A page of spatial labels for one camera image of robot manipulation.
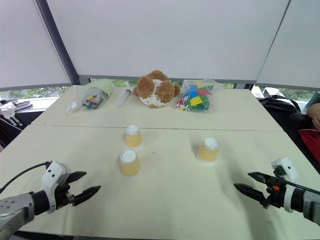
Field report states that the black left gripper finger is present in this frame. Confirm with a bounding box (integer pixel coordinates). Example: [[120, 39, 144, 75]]
[[71, 185, 102, 207], [66, 171, 88, 184]]

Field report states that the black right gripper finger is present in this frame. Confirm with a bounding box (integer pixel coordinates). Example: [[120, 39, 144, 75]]
[[233, 183, 270, 207], [247, 171, 271, 186]]

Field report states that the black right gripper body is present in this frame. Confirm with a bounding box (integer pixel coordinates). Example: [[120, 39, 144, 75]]
[[262, 176, 287, 210]]

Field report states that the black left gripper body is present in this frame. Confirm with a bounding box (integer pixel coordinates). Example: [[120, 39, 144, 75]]
[[52, 183, 76, 210]]

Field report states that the yellow paper cup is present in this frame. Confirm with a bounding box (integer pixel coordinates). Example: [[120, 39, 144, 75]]
[[196, 136, 221, 167], [119, 149, 144, 180], [124, 123, 144, 151]]

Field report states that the black backpack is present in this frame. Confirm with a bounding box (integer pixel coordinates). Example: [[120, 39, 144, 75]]
[[257, 94, 320, 176]]

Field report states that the person in red clothing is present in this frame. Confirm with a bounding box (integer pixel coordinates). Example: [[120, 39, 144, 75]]
[[297, 91, 320, 166]]

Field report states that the plastic bag with green sleeve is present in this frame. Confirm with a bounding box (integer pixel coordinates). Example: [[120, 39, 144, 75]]
[[61, 78, 116, 117]]

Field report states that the clear plastic syringe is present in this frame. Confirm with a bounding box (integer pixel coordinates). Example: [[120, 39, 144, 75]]
[[115, 88, 133, 109]]

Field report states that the bag of colourful blocks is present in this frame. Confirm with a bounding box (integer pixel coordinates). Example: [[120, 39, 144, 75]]
[[175, 78, 222, 113]]

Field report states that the brown teddy bear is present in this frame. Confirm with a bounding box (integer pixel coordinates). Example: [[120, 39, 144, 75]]
[[132, 69, 181, 109]]

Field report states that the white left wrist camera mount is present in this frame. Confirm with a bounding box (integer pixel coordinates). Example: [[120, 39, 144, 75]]
[[40, 161, 72, 214]]

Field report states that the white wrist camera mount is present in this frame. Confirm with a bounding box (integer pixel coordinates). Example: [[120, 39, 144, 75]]
[[40, 161, 72, 214], [270, 156, 300, 214]]

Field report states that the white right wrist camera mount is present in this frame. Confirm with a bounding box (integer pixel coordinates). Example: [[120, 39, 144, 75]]
[[270, 156, 300, 214]]

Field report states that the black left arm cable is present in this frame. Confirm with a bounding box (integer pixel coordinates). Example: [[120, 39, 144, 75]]
[[0, 161, 52, 195]]

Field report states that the dark window frame post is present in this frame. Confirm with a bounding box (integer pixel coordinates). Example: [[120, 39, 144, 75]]
[[34, 0, 81, 86]]

